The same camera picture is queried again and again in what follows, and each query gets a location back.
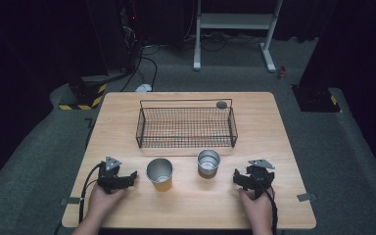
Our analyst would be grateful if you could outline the black yellow striped stand base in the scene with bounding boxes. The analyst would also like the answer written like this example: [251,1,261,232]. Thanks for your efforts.
[58,81,108,112]
[291,84,343,114]

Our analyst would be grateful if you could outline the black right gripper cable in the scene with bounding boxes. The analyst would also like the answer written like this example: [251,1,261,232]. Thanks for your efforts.
[256,181,279,235]

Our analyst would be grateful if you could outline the black floor cable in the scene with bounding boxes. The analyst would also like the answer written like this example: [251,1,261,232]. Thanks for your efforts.
[119,44,162,93]

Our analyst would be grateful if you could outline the person's left hand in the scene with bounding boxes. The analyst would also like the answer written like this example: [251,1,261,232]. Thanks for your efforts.
[87,184,127,224]

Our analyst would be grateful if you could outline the grey tape strip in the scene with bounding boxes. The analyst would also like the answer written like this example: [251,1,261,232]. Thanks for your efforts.
[296,192,318,203]
[60,197,81,207]

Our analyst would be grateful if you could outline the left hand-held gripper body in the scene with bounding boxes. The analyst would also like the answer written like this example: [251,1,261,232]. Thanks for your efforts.
[96,156,127,195]

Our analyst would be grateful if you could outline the steel cup with brown base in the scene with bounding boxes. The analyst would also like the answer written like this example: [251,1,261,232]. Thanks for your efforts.
[196,149,221,179]

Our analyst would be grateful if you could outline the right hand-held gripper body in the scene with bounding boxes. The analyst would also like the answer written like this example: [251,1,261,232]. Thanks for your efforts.
[246,159,276,199]

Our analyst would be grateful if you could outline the bundle of floor cables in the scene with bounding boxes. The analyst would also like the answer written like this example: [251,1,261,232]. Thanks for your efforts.
[183,29,266,53]

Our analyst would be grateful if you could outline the white power adapter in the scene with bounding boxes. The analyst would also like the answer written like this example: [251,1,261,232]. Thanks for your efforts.
[134,83,153,93]

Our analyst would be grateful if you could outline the black wire basket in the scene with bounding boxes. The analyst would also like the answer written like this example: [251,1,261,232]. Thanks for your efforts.
[135,98,239,149]

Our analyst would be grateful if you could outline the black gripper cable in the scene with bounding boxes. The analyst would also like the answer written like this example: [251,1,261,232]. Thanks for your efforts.
[256,181,279,235]
[77,163,103,225]

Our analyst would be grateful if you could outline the steel cup with yellow base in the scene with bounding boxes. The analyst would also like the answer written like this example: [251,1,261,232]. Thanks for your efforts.
[145,158,174,193]

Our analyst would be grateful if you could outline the person's right hand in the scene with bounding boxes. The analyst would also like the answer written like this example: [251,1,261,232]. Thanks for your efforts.
[237,186,274,229]

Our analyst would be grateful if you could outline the white metal stand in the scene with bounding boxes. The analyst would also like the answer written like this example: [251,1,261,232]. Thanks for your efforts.
[192,0,284,73]

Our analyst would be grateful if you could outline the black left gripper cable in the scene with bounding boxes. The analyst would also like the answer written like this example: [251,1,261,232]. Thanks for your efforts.
[77,163,103,225]

